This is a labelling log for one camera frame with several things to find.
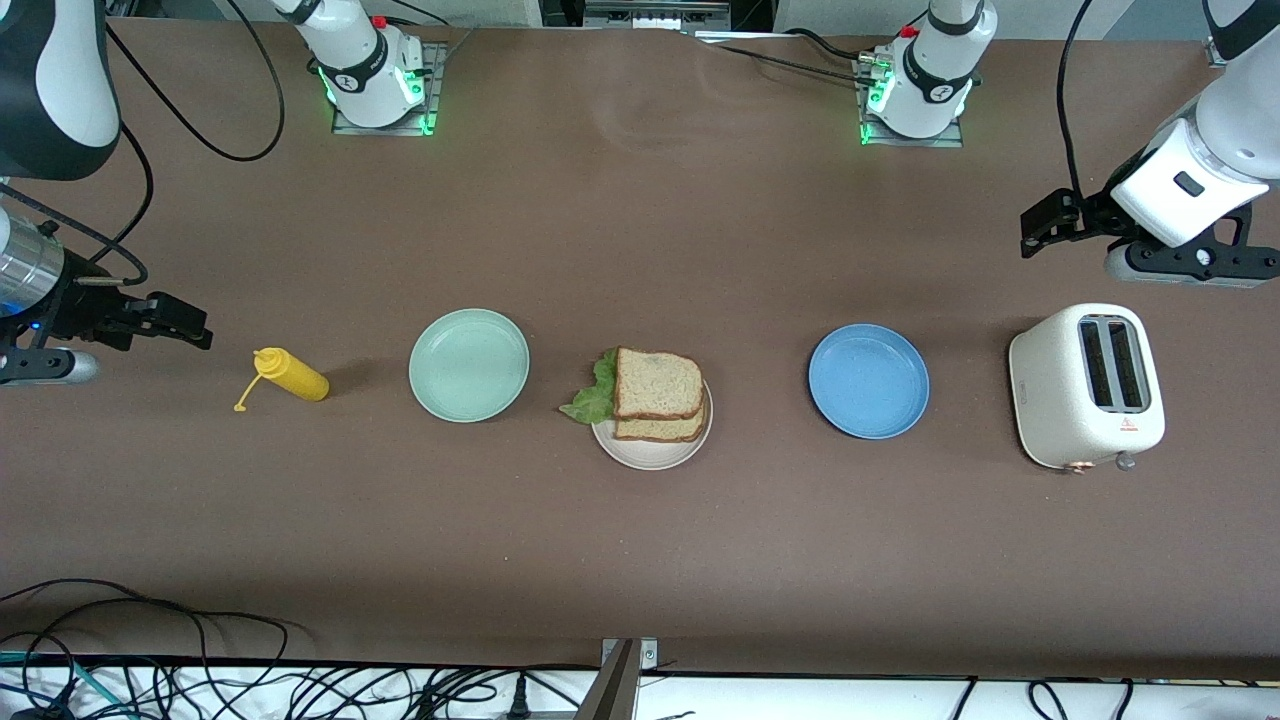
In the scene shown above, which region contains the metal table bracket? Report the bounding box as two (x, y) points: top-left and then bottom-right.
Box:
(575, 638), (661, 720)

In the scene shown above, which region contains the white two-slot toaster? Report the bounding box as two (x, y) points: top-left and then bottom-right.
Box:
(1008, 303), (1167, 473)

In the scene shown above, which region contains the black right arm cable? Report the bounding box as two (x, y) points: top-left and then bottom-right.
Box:
(0, 0), (287, 291)

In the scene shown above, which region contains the beige plate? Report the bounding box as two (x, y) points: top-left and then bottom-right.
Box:
(590, 378), (715, 472)

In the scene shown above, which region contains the black metal frame equipment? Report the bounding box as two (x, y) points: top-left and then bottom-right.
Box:
(540, 0), (776, 31)

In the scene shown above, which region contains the light crust bread slice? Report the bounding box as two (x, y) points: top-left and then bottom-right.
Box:
(613, 388), (710, 444)

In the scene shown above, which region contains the black looped floor cable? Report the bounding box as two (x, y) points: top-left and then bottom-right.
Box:
(0, 578), (321, 720)

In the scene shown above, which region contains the blue plate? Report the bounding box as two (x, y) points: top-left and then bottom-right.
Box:
(808, 323), (931, 440)

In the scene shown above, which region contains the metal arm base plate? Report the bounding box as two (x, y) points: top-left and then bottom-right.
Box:
(332, 40), (446, 136)
(855, 55), (966, 149)

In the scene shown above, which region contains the yellow mustard squeeze bottle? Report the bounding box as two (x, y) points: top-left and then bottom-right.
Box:
(233, 347), (331, 414)

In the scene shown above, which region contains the green plate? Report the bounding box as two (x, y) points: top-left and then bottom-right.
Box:
(408, 308), (531, 424)

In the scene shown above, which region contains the dark crust bread slice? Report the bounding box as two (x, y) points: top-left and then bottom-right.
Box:
(612, 346), (706, 422)

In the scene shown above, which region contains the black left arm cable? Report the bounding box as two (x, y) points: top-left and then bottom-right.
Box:
(1056, 0), (1096, 199)

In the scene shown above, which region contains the black base power cable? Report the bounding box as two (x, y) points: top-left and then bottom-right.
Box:
(700, 30), (879, 83)

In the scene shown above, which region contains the black hanging cable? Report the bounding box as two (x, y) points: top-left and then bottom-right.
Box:
(950, 678), (1136, 720)

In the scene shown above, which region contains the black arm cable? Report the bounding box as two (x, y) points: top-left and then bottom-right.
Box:
(0, 0), (287, 291)
(1056, 0), (1096, 199)

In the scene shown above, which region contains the teal cable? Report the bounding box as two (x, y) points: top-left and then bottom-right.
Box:
(0, 650), (113, 720)

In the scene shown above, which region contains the green lettuce leaf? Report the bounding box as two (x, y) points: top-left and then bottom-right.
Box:
(558, 348), (620, 426)

